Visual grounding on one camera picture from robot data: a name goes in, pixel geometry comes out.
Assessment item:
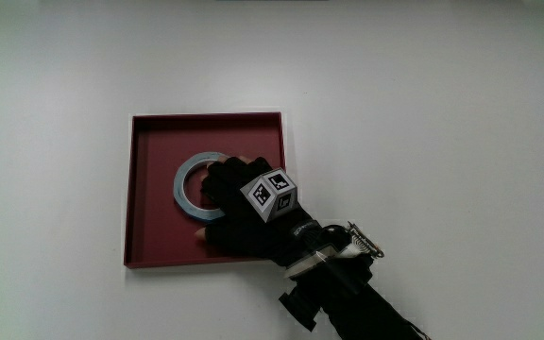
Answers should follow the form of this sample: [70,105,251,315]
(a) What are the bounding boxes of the person's right hand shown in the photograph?
[194,155,326,265]

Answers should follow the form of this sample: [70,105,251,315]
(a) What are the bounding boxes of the blue tape roll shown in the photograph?
[173,151,230,223]

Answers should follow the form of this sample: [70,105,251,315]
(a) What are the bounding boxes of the dark red square tray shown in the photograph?
[123,111,286,270]

